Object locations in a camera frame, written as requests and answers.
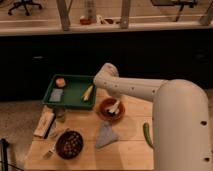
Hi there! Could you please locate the yellow corn cob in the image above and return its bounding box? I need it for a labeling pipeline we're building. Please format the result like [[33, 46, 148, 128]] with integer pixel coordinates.
[[82, 85, 94, 101]]

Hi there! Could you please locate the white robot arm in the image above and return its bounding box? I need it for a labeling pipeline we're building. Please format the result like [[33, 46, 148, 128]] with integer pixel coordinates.
[[94, 63, 213, 171]]

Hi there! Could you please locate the grey sponge pad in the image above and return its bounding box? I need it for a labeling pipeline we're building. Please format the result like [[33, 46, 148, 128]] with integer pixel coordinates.
[[49, 88, 63, 102]]

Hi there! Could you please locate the white brush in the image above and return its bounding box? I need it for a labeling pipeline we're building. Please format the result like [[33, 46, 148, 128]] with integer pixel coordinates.
[[107, 100, 120, 115]]

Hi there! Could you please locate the green chili pepper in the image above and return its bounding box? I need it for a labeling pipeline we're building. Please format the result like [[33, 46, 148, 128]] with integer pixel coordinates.
[[143, 122, 154, 149]]

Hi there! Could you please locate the orange sponge block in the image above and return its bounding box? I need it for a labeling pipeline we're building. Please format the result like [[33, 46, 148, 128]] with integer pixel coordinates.
[[55, 78, 66, 88]]

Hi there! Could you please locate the green plastic tray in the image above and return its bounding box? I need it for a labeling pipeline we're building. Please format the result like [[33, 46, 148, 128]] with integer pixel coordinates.
[[43, 74, 96, 110]]

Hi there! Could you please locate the red object on shelf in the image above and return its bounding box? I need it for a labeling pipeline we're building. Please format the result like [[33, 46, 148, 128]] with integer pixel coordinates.
[[79, 18, 92, 25]]

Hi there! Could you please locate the green glass cup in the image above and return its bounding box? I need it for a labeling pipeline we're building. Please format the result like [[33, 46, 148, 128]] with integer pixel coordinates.
[[54, 107, 66, 123]]

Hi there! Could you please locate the white flat box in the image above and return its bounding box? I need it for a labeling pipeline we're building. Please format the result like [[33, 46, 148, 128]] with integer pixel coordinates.
[[34, 107, 55, 138]]

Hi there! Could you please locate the red bowl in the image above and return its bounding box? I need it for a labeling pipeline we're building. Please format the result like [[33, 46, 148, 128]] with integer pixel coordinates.
[[98, 98, 125, 122]]

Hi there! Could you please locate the dark patterned bowl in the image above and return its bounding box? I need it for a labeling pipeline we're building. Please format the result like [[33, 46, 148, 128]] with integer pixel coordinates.
[[56, 131, 84, 159]]

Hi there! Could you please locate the grey folded cloth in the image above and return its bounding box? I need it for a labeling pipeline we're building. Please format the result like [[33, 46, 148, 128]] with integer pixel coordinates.
[[95, 121, 119, 149]]

